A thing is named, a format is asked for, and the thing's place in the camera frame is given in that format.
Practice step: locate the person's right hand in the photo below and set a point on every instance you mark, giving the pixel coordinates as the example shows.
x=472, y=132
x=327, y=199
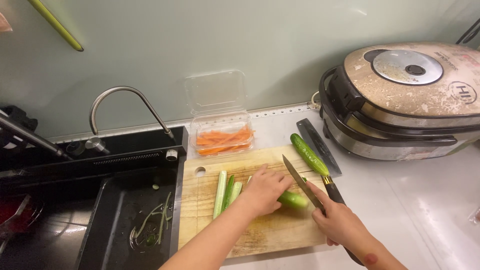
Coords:
x=343, y=225

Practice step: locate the person's left hand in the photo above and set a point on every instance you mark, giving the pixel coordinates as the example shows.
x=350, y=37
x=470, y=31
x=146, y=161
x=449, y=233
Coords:
x=262, y=193

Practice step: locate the cut cucumber piece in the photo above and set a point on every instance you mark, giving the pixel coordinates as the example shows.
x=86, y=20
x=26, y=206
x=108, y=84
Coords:
x=294, y=199

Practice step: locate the slim kitchen knife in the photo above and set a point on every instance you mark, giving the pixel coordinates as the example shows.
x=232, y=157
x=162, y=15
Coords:
x=300, y=180

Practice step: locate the small cucumber stick tip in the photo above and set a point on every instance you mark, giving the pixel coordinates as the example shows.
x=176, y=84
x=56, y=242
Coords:
x=249, y=179

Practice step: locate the short pale cucumber stick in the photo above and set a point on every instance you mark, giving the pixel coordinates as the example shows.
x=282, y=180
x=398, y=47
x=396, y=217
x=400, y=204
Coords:
x=236, y=192

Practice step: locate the dark green cucumber stick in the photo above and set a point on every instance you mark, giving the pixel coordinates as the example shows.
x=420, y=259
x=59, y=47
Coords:
x=227, y=192

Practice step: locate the wooden cutting board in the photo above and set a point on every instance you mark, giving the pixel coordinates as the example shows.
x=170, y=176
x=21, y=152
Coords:
x=262, y=232

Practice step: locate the long pale cucumber stick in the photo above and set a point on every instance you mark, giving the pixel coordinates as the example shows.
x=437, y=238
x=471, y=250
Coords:
x=220, y=193

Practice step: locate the whole green cucumber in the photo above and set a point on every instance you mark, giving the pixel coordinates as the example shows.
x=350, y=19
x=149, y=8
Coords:
x=309, y=154

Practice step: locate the pile of carrot sticks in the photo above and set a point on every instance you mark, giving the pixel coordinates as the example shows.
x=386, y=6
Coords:
x=223, y=139

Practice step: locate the dark cleaver with brass collar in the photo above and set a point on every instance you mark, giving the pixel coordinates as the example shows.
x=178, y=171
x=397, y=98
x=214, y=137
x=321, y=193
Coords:
x=318, y=146

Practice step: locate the perforated metal edge strip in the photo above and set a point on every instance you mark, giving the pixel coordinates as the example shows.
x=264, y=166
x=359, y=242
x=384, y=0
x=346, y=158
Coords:
x=277, y=111

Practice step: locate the clear plastic hinged container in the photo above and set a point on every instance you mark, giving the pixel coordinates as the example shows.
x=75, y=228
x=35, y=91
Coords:
x=219, y=112

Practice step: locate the small steel sink knob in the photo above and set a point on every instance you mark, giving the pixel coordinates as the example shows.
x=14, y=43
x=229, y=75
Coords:
x=171, y=155

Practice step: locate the cucumber peel strips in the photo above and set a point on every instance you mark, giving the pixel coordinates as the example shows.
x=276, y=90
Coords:
x=159, y=217

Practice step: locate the worn beige rice cooker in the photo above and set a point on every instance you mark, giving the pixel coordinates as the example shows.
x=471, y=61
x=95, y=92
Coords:
x=405, y=108

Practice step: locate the clear plastic wrapper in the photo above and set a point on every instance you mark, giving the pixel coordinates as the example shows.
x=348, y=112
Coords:
x=475, y=216

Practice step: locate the black kitchen sink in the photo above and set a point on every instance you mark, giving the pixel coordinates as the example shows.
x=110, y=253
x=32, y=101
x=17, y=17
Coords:
x=120, y=210

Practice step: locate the curved steel faucet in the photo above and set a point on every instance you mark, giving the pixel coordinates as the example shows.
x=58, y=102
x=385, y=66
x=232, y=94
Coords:
x=123, y=90

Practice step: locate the red bowl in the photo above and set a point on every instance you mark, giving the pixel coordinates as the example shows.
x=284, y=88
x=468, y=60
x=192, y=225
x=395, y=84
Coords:
x=15, y=212

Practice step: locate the yellow-green rod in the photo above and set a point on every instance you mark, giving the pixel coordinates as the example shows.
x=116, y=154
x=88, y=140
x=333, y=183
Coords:
x=56, y=24

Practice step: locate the pink plastic item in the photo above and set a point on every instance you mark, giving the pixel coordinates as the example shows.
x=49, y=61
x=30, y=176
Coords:
x=4, y=22

